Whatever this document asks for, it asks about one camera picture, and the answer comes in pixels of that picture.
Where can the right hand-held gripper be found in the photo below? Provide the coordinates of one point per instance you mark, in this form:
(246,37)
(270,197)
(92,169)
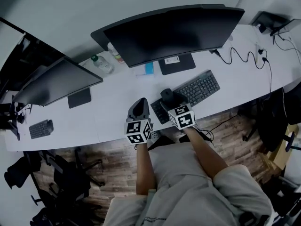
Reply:
(183,119)

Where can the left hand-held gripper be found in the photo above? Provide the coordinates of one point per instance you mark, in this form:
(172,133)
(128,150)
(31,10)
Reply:
(137,131)

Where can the black computer mouse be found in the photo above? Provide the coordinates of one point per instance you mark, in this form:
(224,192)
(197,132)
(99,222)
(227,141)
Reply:
(166,94)

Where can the black full-size keyboard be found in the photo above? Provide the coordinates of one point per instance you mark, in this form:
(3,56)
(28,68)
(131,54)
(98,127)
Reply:
(200,88)

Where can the person's left forearm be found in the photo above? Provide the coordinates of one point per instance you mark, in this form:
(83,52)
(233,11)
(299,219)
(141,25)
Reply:
(145,171)

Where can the person's right forearm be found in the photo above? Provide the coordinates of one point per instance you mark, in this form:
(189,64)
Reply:
(207,154)

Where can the small black keypad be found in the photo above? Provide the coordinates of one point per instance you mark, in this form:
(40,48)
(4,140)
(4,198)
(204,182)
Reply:
(38,129)

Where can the person's white left shoe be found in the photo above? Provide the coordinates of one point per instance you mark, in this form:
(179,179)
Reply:
(154,136)

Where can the person's black trousers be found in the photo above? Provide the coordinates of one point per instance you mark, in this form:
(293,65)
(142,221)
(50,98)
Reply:
(164,141)

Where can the blue white tissue pack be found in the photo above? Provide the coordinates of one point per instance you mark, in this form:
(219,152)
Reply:
(149,68)

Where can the clear bottle with green cap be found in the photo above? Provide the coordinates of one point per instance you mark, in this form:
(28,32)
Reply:
(103,65)

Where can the bottle with red green label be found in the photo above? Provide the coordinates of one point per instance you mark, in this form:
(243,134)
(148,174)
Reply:
(115,53)

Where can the black power adapter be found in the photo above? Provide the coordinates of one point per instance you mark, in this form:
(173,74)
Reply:
(215,52)

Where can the large black monitor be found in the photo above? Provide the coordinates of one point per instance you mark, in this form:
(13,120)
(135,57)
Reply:
(174,34)

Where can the person's grey shirt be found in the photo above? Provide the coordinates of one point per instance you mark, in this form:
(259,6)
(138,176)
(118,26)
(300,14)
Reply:
(178,173)

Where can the black monitor with grey stand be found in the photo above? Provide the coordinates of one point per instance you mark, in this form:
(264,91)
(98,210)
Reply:
(58,83)

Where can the black mesh office chair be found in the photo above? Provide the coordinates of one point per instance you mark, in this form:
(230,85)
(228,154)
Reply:
(272,121)

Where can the cardboard box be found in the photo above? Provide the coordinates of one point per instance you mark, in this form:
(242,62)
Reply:
(279,156)

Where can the black glossy monitor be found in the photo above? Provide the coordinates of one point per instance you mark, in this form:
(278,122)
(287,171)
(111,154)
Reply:
(28,55)

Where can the black equipment pile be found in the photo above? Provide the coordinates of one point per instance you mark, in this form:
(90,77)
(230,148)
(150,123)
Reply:
(9,121)

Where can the black office chair with headrest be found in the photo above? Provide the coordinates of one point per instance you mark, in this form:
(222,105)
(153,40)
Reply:
(16,173)

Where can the dark backpack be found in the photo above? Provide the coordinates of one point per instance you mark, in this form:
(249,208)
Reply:
(44,216)

